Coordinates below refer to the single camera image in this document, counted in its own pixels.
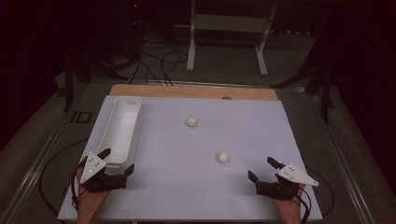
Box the black floor cables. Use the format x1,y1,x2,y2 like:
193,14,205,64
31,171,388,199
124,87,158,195
128,31,190,87

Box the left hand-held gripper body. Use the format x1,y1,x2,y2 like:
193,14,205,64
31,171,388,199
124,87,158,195
79,151,128,193

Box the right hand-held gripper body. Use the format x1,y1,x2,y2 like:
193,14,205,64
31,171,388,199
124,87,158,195
255,162,319,201

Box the right hand-held gripper cable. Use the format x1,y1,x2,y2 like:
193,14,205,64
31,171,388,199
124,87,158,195
295,186,313,224

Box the person's left hand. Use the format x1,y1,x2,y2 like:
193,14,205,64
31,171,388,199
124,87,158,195
76,167,110,217

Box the black floor cable loop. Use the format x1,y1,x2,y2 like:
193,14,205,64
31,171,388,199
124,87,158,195
305,167,336,217
38,138,90,218

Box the white metal stand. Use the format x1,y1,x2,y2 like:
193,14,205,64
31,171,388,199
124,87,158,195
186,0,278,77

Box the white rectangular plastic bin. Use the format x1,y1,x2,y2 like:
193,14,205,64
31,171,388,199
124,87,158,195
96,95,145,175

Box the white table sheet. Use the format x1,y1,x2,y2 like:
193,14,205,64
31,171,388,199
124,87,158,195
57,94,323,222

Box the left hand-held gripper cable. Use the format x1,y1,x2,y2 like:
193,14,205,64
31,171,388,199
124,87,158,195
70,157,89,213

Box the hand-held gripper cable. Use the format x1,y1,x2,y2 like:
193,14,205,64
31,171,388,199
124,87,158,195
70,157,89,213
295,186,313,224

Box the person's right hand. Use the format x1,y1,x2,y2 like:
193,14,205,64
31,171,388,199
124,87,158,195
272,183,308,219

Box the black stand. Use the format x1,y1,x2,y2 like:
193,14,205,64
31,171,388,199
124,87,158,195
270,31,336,125
63,52,129,113

